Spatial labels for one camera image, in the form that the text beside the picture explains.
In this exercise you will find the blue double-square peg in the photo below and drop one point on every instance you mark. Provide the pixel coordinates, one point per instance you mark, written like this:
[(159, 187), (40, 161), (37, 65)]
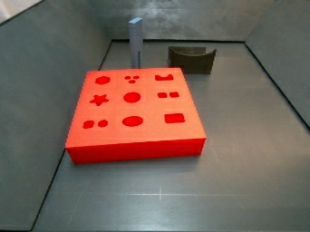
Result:
[(135, 26)]

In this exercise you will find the red shape-sorting board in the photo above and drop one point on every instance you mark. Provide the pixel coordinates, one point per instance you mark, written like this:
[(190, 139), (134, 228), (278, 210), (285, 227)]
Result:
[(135, 114)]

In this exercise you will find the dark curved holder block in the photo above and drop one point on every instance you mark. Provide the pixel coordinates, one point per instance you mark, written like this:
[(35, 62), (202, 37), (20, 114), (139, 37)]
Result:
[(192, 59)]

